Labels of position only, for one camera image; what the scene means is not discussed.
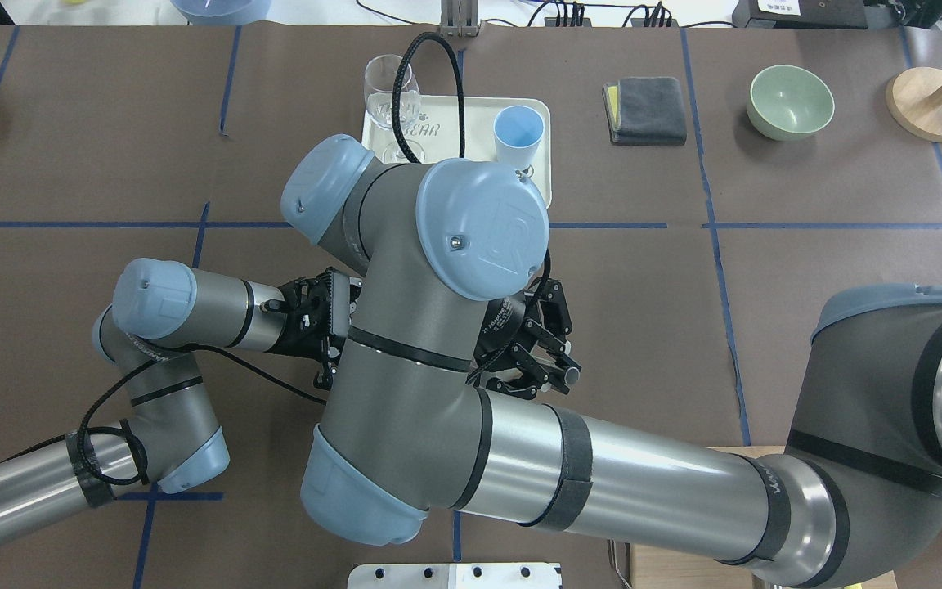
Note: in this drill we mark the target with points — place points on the cream bear serving tray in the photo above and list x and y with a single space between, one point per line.
437 131

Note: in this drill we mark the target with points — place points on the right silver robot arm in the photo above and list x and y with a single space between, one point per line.
403 433

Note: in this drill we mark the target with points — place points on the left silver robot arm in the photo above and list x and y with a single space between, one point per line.
156 424

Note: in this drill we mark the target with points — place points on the wooden cup stand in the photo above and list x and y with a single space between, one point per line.
914 99

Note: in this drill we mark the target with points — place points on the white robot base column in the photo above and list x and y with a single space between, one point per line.
457 575

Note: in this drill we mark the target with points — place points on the aluminium frame post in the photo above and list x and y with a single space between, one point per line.
459 19

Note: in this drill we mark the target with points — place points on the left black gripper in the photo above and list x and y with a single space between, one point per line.
291 343

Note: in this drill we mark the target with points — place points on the clear wine glass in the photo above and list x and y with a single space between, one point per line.
393 109

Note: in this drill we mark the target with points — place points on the blue plastic cup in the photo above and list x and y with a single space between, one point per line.
518 131

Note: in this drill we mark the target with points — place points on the green ceramic bowl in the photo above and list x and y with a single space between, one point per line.
787 103

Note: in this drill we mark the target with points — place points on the blue bowl on side table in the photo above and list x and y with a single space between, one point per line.
224 12

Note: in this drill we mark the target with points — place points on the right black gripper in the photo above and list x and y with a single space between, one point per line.
501 325

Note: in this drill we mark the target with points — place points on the folded grey cloth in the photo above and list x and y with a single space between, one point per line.
645 111

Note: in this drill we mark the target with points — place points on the wooden cutting board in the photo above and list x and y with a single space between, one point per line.
667 564

